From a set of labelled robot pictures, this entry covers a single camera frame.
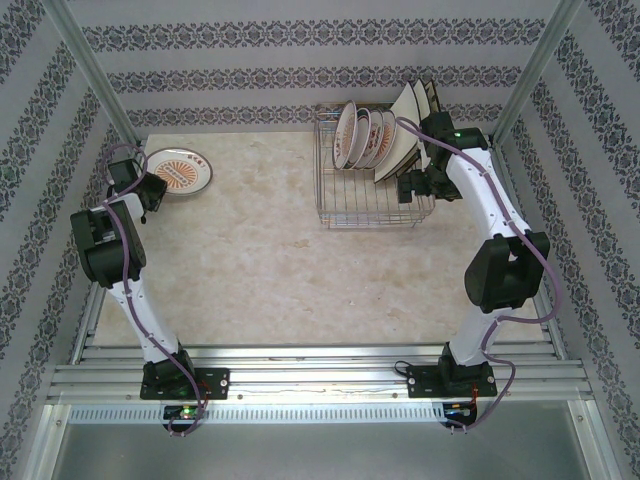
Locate white square plate dark rim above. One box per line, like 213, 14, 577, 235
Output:
412, 79, 433, 118
373, 81, 427, 184

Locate floral square plate dark rim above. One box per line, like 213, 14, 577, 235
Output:
424, 79, 444, 114

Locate wide aluminium extrusion rails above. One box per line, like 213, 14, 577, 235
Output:
47, 342, 594, 401

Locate small controller board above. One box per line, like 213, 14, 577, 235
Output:
163, 405, 206, 420
442, 402, 479, 419

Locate grey sheet metal shelf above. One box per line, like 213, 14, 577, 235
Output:
44, 399, 601, 480

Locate wire dish rack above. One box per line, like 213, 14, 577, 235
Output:
313, 103, 436, 230

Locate aluminium side rail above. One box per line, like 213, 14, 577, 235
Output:
487, 134, 571, 361
72, 139, 146, 351

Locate aluminium frame post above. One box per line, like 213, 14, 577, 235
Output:
489, 0, 586, 146
44, 0, 147, 149

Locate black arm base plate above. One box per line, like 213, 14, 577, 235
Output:
139, 367, 231, 402
407, 363, 497, 400

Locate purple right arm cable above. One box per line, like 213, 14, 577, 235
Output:
396, 116, 562, 436

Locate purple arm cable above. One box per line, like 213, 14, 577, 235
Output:
396, 116, 562, 436
101, 143, 209, 439

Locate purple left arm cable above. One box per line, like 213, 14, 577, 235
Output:
101, 143, 209, 439

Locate grey slotted cable duct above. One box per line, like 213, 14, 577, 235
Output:
67, 403, 446, 425

